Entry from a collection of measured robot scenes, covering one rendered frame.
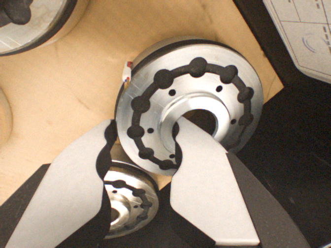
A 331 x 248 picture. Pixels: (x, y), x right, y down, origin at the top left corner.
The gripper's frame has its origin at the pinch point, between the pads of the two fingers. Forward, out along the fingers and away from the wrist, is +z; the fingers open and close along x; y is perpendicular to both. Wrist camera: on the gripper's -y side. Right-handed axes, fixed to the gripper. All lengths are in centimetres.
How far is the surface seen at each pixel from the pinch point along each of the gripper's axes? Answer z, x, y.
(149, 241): -2.2, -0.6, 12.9
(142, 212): -0.7, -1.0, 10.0
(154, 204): -0.9, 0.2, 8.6
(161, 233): -2.1, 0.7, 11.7
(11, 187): 0.9, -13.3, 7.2
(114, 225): -1.8, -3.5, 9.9
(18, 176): 1.0, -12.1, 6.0
